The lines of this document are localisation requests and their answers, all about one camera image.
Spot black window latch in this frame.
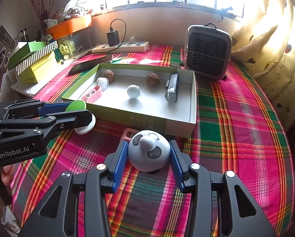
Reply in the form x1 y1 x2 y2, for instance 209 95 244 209
218 6 234 23

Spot beige power strip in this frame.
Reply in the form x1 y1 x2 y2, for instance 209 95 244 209
92 41 149 53

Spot black charger cable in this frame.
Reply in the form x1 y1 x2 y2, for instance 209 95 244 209
110 19 126 47

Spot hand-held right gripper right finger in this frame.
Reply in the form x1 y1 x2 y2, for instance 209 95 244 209
169 139 277 237

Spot white plastic bag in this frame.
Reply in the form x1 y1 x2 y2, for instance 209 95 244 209
64 0 94 18

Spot smooth brown walnut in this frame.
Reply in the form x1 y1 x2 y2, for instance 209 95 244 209
146 73 161 87

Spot black charger adapter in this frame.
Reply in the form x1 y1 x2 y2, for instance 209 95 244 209
107 31 120 46

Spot yellow box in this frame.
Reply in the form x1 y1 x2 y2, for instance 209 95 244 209
17 52 61 84

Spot long black remote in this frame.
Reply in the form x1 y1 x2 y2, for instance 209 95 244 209
69 55 113 75

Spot green cardboard box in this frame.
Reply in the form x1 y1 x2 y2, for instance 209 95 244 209
61 63 197 138

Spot white striped box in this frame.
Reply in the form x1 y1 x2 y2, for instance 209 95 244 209
15 41 59 76

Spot white round cap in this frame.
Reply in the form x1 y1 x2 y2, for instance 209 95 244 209
97 77 109 90

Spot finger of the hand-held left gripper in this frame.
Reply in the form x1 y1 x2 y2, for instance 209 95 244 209
42 109 92 136
3 99 75 118

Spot orange tray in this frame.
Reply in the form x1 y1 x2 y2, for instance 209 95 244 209
46 15 92 40

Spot pink ear hook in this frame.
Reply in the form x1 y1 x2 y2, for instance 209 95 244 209
120 128 139 141

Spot yellow green packet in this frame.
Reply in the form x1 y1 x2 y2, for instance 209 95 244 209
57 39 76 60

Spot pink green plaid cloth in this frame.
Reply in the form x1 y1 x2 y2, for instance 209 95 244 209
10 44 293 237

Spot green white mushroom toy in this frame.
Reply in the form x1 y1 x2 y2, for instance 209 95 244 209
65 100 96 135

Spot cream heart print curtain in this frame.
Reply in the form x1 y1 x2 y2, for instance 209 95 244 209
233 0 295 129

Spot white panda toy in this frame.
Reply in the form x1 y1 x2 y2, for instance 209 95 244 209
128 130 171 173

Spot pink plastic clip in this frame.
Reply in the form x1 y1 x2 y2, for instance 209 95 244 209
81 85 103 103

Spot red dried flower branches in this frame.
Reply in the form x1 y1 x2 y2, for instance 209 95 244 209
25 0 56 27

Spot grey portable heater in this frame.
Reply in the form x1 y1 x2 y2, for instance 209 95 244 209
183 23 233 81

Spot white ball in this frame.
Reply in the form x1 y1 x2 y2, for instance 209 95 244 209
127 85 140 99

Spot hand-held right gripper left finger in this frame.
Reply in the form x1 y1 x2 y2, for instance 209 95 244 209
18 140 129 237

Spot person's left hand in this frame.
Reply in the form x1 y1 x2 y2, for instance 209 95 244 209
1 164 16 185

